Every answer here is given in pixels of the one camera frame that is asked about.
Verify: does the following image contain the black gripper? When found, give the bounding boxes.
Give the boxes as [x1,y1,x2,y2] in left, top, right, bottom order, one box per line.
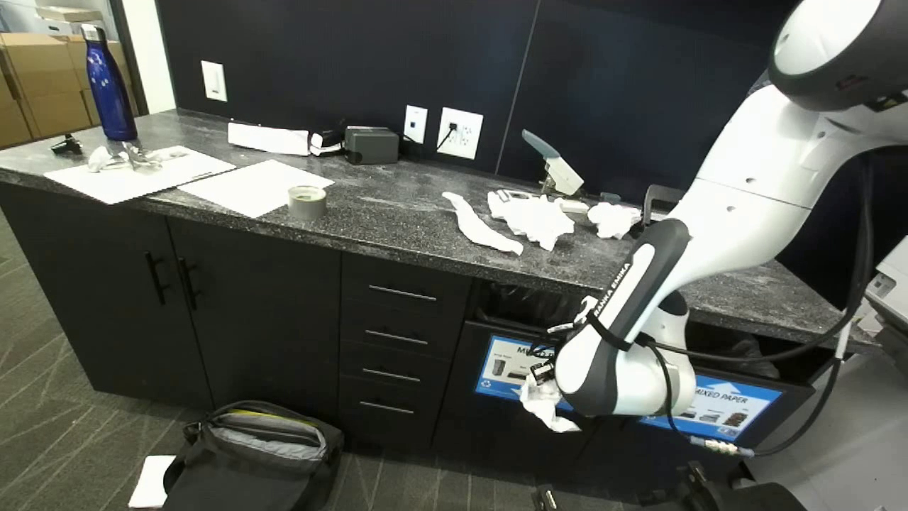
[521,307,583,385]

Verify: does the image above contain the long white paper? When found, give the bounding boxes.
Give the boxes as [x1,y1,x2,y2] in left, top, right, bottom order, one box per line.
[438,191,525,258]

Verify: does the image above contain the black bin liner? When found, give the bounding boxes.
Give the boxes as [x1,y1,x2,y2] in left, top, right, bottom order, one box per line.
[477,280,590,336]
[688,320,817,380]

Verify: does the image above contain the blue mixed paper sign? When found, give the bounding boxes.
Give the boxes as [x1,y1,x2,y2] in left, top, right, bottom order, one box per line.
[472,331,562,407]
[641,373,786,449]

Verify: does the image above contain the wide crumpled white paper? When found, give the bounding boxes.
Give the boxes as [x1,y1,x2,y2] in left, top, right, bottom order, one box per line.
[485,188,579,252]

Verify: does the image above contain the black power adapter box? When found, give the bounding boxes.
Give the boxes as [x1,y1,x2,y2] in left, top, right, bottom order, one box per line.
[339,121,403,165]

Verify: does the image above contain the dark grey counter cabinet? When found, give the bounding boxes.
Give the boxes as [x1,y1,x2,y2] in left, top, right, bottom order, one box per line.
[0,179,853,478]

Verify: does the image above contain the white tape roll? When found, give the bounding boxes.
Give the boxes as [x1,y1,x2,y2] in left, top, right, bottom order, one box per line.
[287,182,329,208]

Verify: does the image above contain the black backpack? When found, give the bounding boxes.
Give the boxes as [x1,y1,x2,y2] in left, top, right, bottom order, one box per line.
[160,398,345,511]

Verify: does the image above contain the flat white paper sheet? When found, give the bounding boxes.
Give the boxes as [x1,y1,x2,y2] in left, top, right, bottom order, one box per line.
[175,157,336,221]
[38,145,238,208]

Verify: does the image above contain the white control box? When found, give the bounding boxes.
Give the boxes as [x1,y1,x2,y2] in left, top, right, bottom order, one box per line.
[863,236,908,328]

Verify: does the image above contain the white power strip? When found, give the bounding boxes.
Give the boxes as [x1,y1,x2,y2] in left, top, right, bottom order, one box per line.
[224,120,322,158]

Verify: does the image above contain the blue metal water bottle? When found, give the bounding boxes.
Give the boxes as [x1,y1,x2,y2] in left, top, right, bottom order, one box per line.
[78,22,138,145]

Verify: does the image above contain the small black clip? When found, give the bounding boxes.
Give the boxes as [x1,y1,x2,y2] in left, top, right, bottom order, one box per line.
[51,133,84,162]

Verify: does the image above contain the brown cardboard box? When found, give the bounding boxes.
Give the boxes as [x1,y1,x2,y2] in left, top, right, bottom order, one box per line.
[0,30,102,150]

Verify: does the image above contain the silver drawer handle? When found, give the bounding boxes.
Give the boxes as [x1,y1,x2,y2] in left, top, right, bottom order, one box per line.
[363,327,433,348]
[359,367,426,385]
[355,398,416,421]
[365,280,438,307]

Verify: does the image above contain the beige stapler blue handle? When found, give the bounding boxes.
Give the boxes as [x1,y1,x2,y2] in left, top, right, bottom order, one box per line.
[518,128,587,199]

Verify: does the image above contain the narrow white wall plate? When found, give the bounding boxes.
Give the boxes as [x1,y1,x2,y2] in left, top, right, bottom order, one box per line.
[403,103,431,147]
[199,60,230,104]

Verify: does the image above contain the black door handle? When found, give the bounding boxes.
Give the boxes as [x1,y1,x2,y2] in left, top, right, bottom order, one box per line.
[175,255,204,313]
[141,252,169,310]

